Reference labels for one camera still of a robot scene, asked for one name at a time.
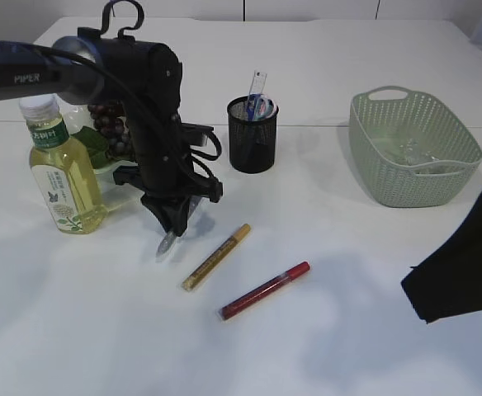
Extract gold marker pen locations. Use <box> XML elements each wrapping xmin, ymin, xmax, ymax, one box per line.
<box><xmin>182</xmin><ymin>224</ymin><xmax>251</xmax><ymax>291</ymax></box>

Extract clear plastic ruler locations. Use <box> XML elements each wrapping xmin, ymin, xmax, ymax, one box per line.
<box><xmin>248</xmin><ymin>70</ymin><xmax>267</xmax><ymax>98</ymax></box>

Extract blue scissors with cover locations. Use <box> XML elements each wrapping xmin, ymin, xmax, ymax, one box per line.
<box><xmin>241</xmin><ymin>93</ymin><xmax>264</xmax><ymax>163</ymax></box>

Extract red marker pen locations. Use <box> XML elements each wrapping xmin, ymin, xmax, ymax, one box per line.
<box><xmin>218</xmin><ymin>262</ymin><xmax>310</xmax><ymax>321</ymax></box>

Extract pale green woven basket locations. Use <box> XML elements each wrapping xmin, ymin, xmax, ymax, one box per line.
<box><xmin>348</xmin><ymin>86</ymin><xmax>482</xmax><ymax>208</ymax></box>

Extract pink scissors with purple cover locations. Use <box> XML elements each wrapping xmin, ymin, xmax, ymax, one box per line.
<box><xmin>254</xmin><ymin>94</ymin><xmax>275</xmax><ymax>121</ymax></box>

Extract clear plastic sheet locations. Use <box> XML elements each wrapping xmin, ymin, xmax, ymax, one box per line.
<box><xmin>394</xmin><ymin>139</ymin><xmax>435</xmax><ymax>166</ymax></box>

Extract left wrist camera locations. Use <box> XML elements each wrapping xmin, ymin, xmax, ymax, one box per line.
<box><xmin>182</xmin><ymin>123</ymin><xmax>214</xmax><ymax>147</ymax></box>

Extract purple artificial grape bunch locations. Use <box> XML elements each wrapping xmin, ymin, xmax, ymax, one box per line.
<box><xmin>85</xmin><ymin>101</ymin><xmax>135</xmax><ymax>162</ymax></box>

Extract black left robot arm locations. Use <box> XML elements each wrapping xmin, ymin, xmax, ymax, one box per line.
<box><xmin>0</xmin><ymin>38</ymin><xmax>223</xmax><ymax>235</ymax></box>

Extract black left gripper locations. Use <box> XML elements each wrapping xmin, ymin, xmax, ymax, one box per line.
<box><xmin>112</xmin><ymin>156</ymin><xmax>223</xmax><ymax>237</ymax></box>

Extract black mesh pen holder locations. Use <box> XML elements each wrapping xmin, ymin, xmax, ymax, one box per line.
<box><xmin>227</xmin><ymin>96</ymin><xmax>279</xmax><ymax>174</ymax></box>

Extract pale green wavy glass plate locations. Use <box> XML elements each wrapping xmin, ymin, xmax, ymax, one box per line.
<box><xmin>63</xmin><ymin>105</ymin><xmax>137</xmax><ymax>196</ymax></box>

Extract yellow tea bottle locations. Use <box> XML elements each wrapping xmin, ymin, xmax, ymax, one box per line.
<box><xmin>19</xmin><ymin>94</ymin><xmax>107</xmax><ymax>234</ymax></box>

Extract silver marker pen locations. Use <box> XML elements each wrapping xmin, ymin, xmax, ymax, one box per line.
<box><xmin>156</xmin><ymin>197</ymin><xmax>203</xmax><ymax>259</ymax></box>

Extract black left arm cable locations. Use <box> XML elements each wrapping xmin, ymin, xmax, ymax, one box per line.
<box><xmin>78</xmin><ymin>0</ymin><xmax>145</xmax><ymax>42</ymax></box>

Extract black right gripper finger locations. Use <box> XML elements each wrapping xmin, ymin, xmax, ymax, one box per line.
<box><xmin>401</xmin><ymin>192</ymin><xmax>482</xmax><ymax>323</ymax></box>

